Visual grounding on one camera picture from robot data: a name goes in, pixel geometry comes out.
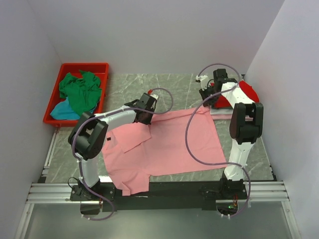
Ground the blue t shirt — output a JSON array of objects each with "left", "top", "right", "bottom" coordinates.
[{"left": 49, "top": 96, "right": 98, "bottom": 121}]

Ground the aluminium frame rail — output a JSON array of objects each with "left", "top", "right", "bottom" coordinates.
[{"left": 15, "top": 128, "right": 300, "bottom": 239}]

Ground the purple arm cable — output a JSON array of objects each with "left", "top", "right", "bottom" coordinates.
[
  {"left": 185, "top": 63, "right": 251, "bottom": 218},
  {"left": 72, "top": 87, "right": 174, "bottom": 221}
]

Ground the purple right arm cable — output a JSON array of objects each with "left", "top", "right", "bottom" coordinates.
[{"left": 185, "top": 63, "right": 251, "bottom": 218}]

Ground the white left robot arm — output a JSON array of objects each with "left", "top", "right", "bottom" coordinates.
[{"left": 68, "top": 93, "right": 159, "bottom": 200}]

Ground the green t shirt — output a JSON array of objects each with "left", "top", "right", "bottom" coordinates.
[{"left": 59, "top": 70, "right": 102, "bottom": 116}]

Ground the red plastic bin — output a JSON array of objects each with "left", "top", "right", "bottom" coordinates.
[{"left": 43, "top": 63, "right": 109, "bottom": 127}]

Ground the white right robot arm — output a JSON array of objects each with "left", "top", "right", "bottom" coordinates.
[{"left": 195, "top": 69, "right": 264, "bottom": 166}]

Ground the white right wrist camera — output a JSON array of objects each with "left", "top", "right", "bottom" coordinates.
[{"left": 195, "top": 75, "right": 209, "bottom": 89}]

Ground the folded red t shirt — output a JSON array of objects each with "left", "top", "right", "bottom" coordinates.
[{"left": 214, "top": 81, "right": 260, "bottom": 109}]

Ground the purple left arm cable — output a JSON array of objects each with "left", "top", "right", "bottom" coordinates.
[{"left": 72, "top": 87, "right": 174, "bottom": 221}]

